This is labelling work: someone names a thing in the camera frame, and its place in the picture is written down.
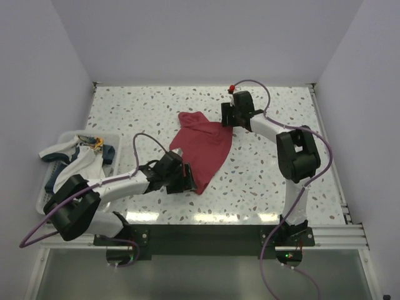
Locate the red tank top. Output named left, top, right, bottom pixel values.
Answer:
left=169, top=112, right=233, bottom=195

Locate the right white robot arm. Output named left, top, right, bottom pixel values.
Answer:
left=221, top=86, right=321, bottom=246

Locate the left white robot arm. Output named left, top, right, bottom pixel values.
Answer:
left=43, top=151, right=197, bottom=245

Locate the white navy tank top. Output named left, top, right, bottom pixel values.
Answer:
left=39, top=134, right=105, bottom=194

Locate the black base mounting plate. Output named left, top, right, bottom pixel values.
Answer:
left=93, top=224, right=315, bottom=262

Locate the white plastic laundry basket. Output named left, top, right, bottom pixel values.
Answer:
left=36, top=129, right=122, bottom=215

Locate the colourful printed garment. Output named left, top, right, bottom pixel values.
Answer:
left=77, top=135, right=104, bottom=152

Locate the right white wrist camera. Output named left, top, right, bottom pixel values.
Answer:
left=227, top=84, right=236, bottom=106

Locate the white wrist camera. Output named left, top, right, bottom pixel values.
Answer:
left=227, top=84, right=236, bottom=106
left=174, top=149, right=183, bottom=156

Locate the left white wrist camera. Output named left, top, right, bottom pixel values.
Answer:
left=174, top=149, right=183, bottom=156

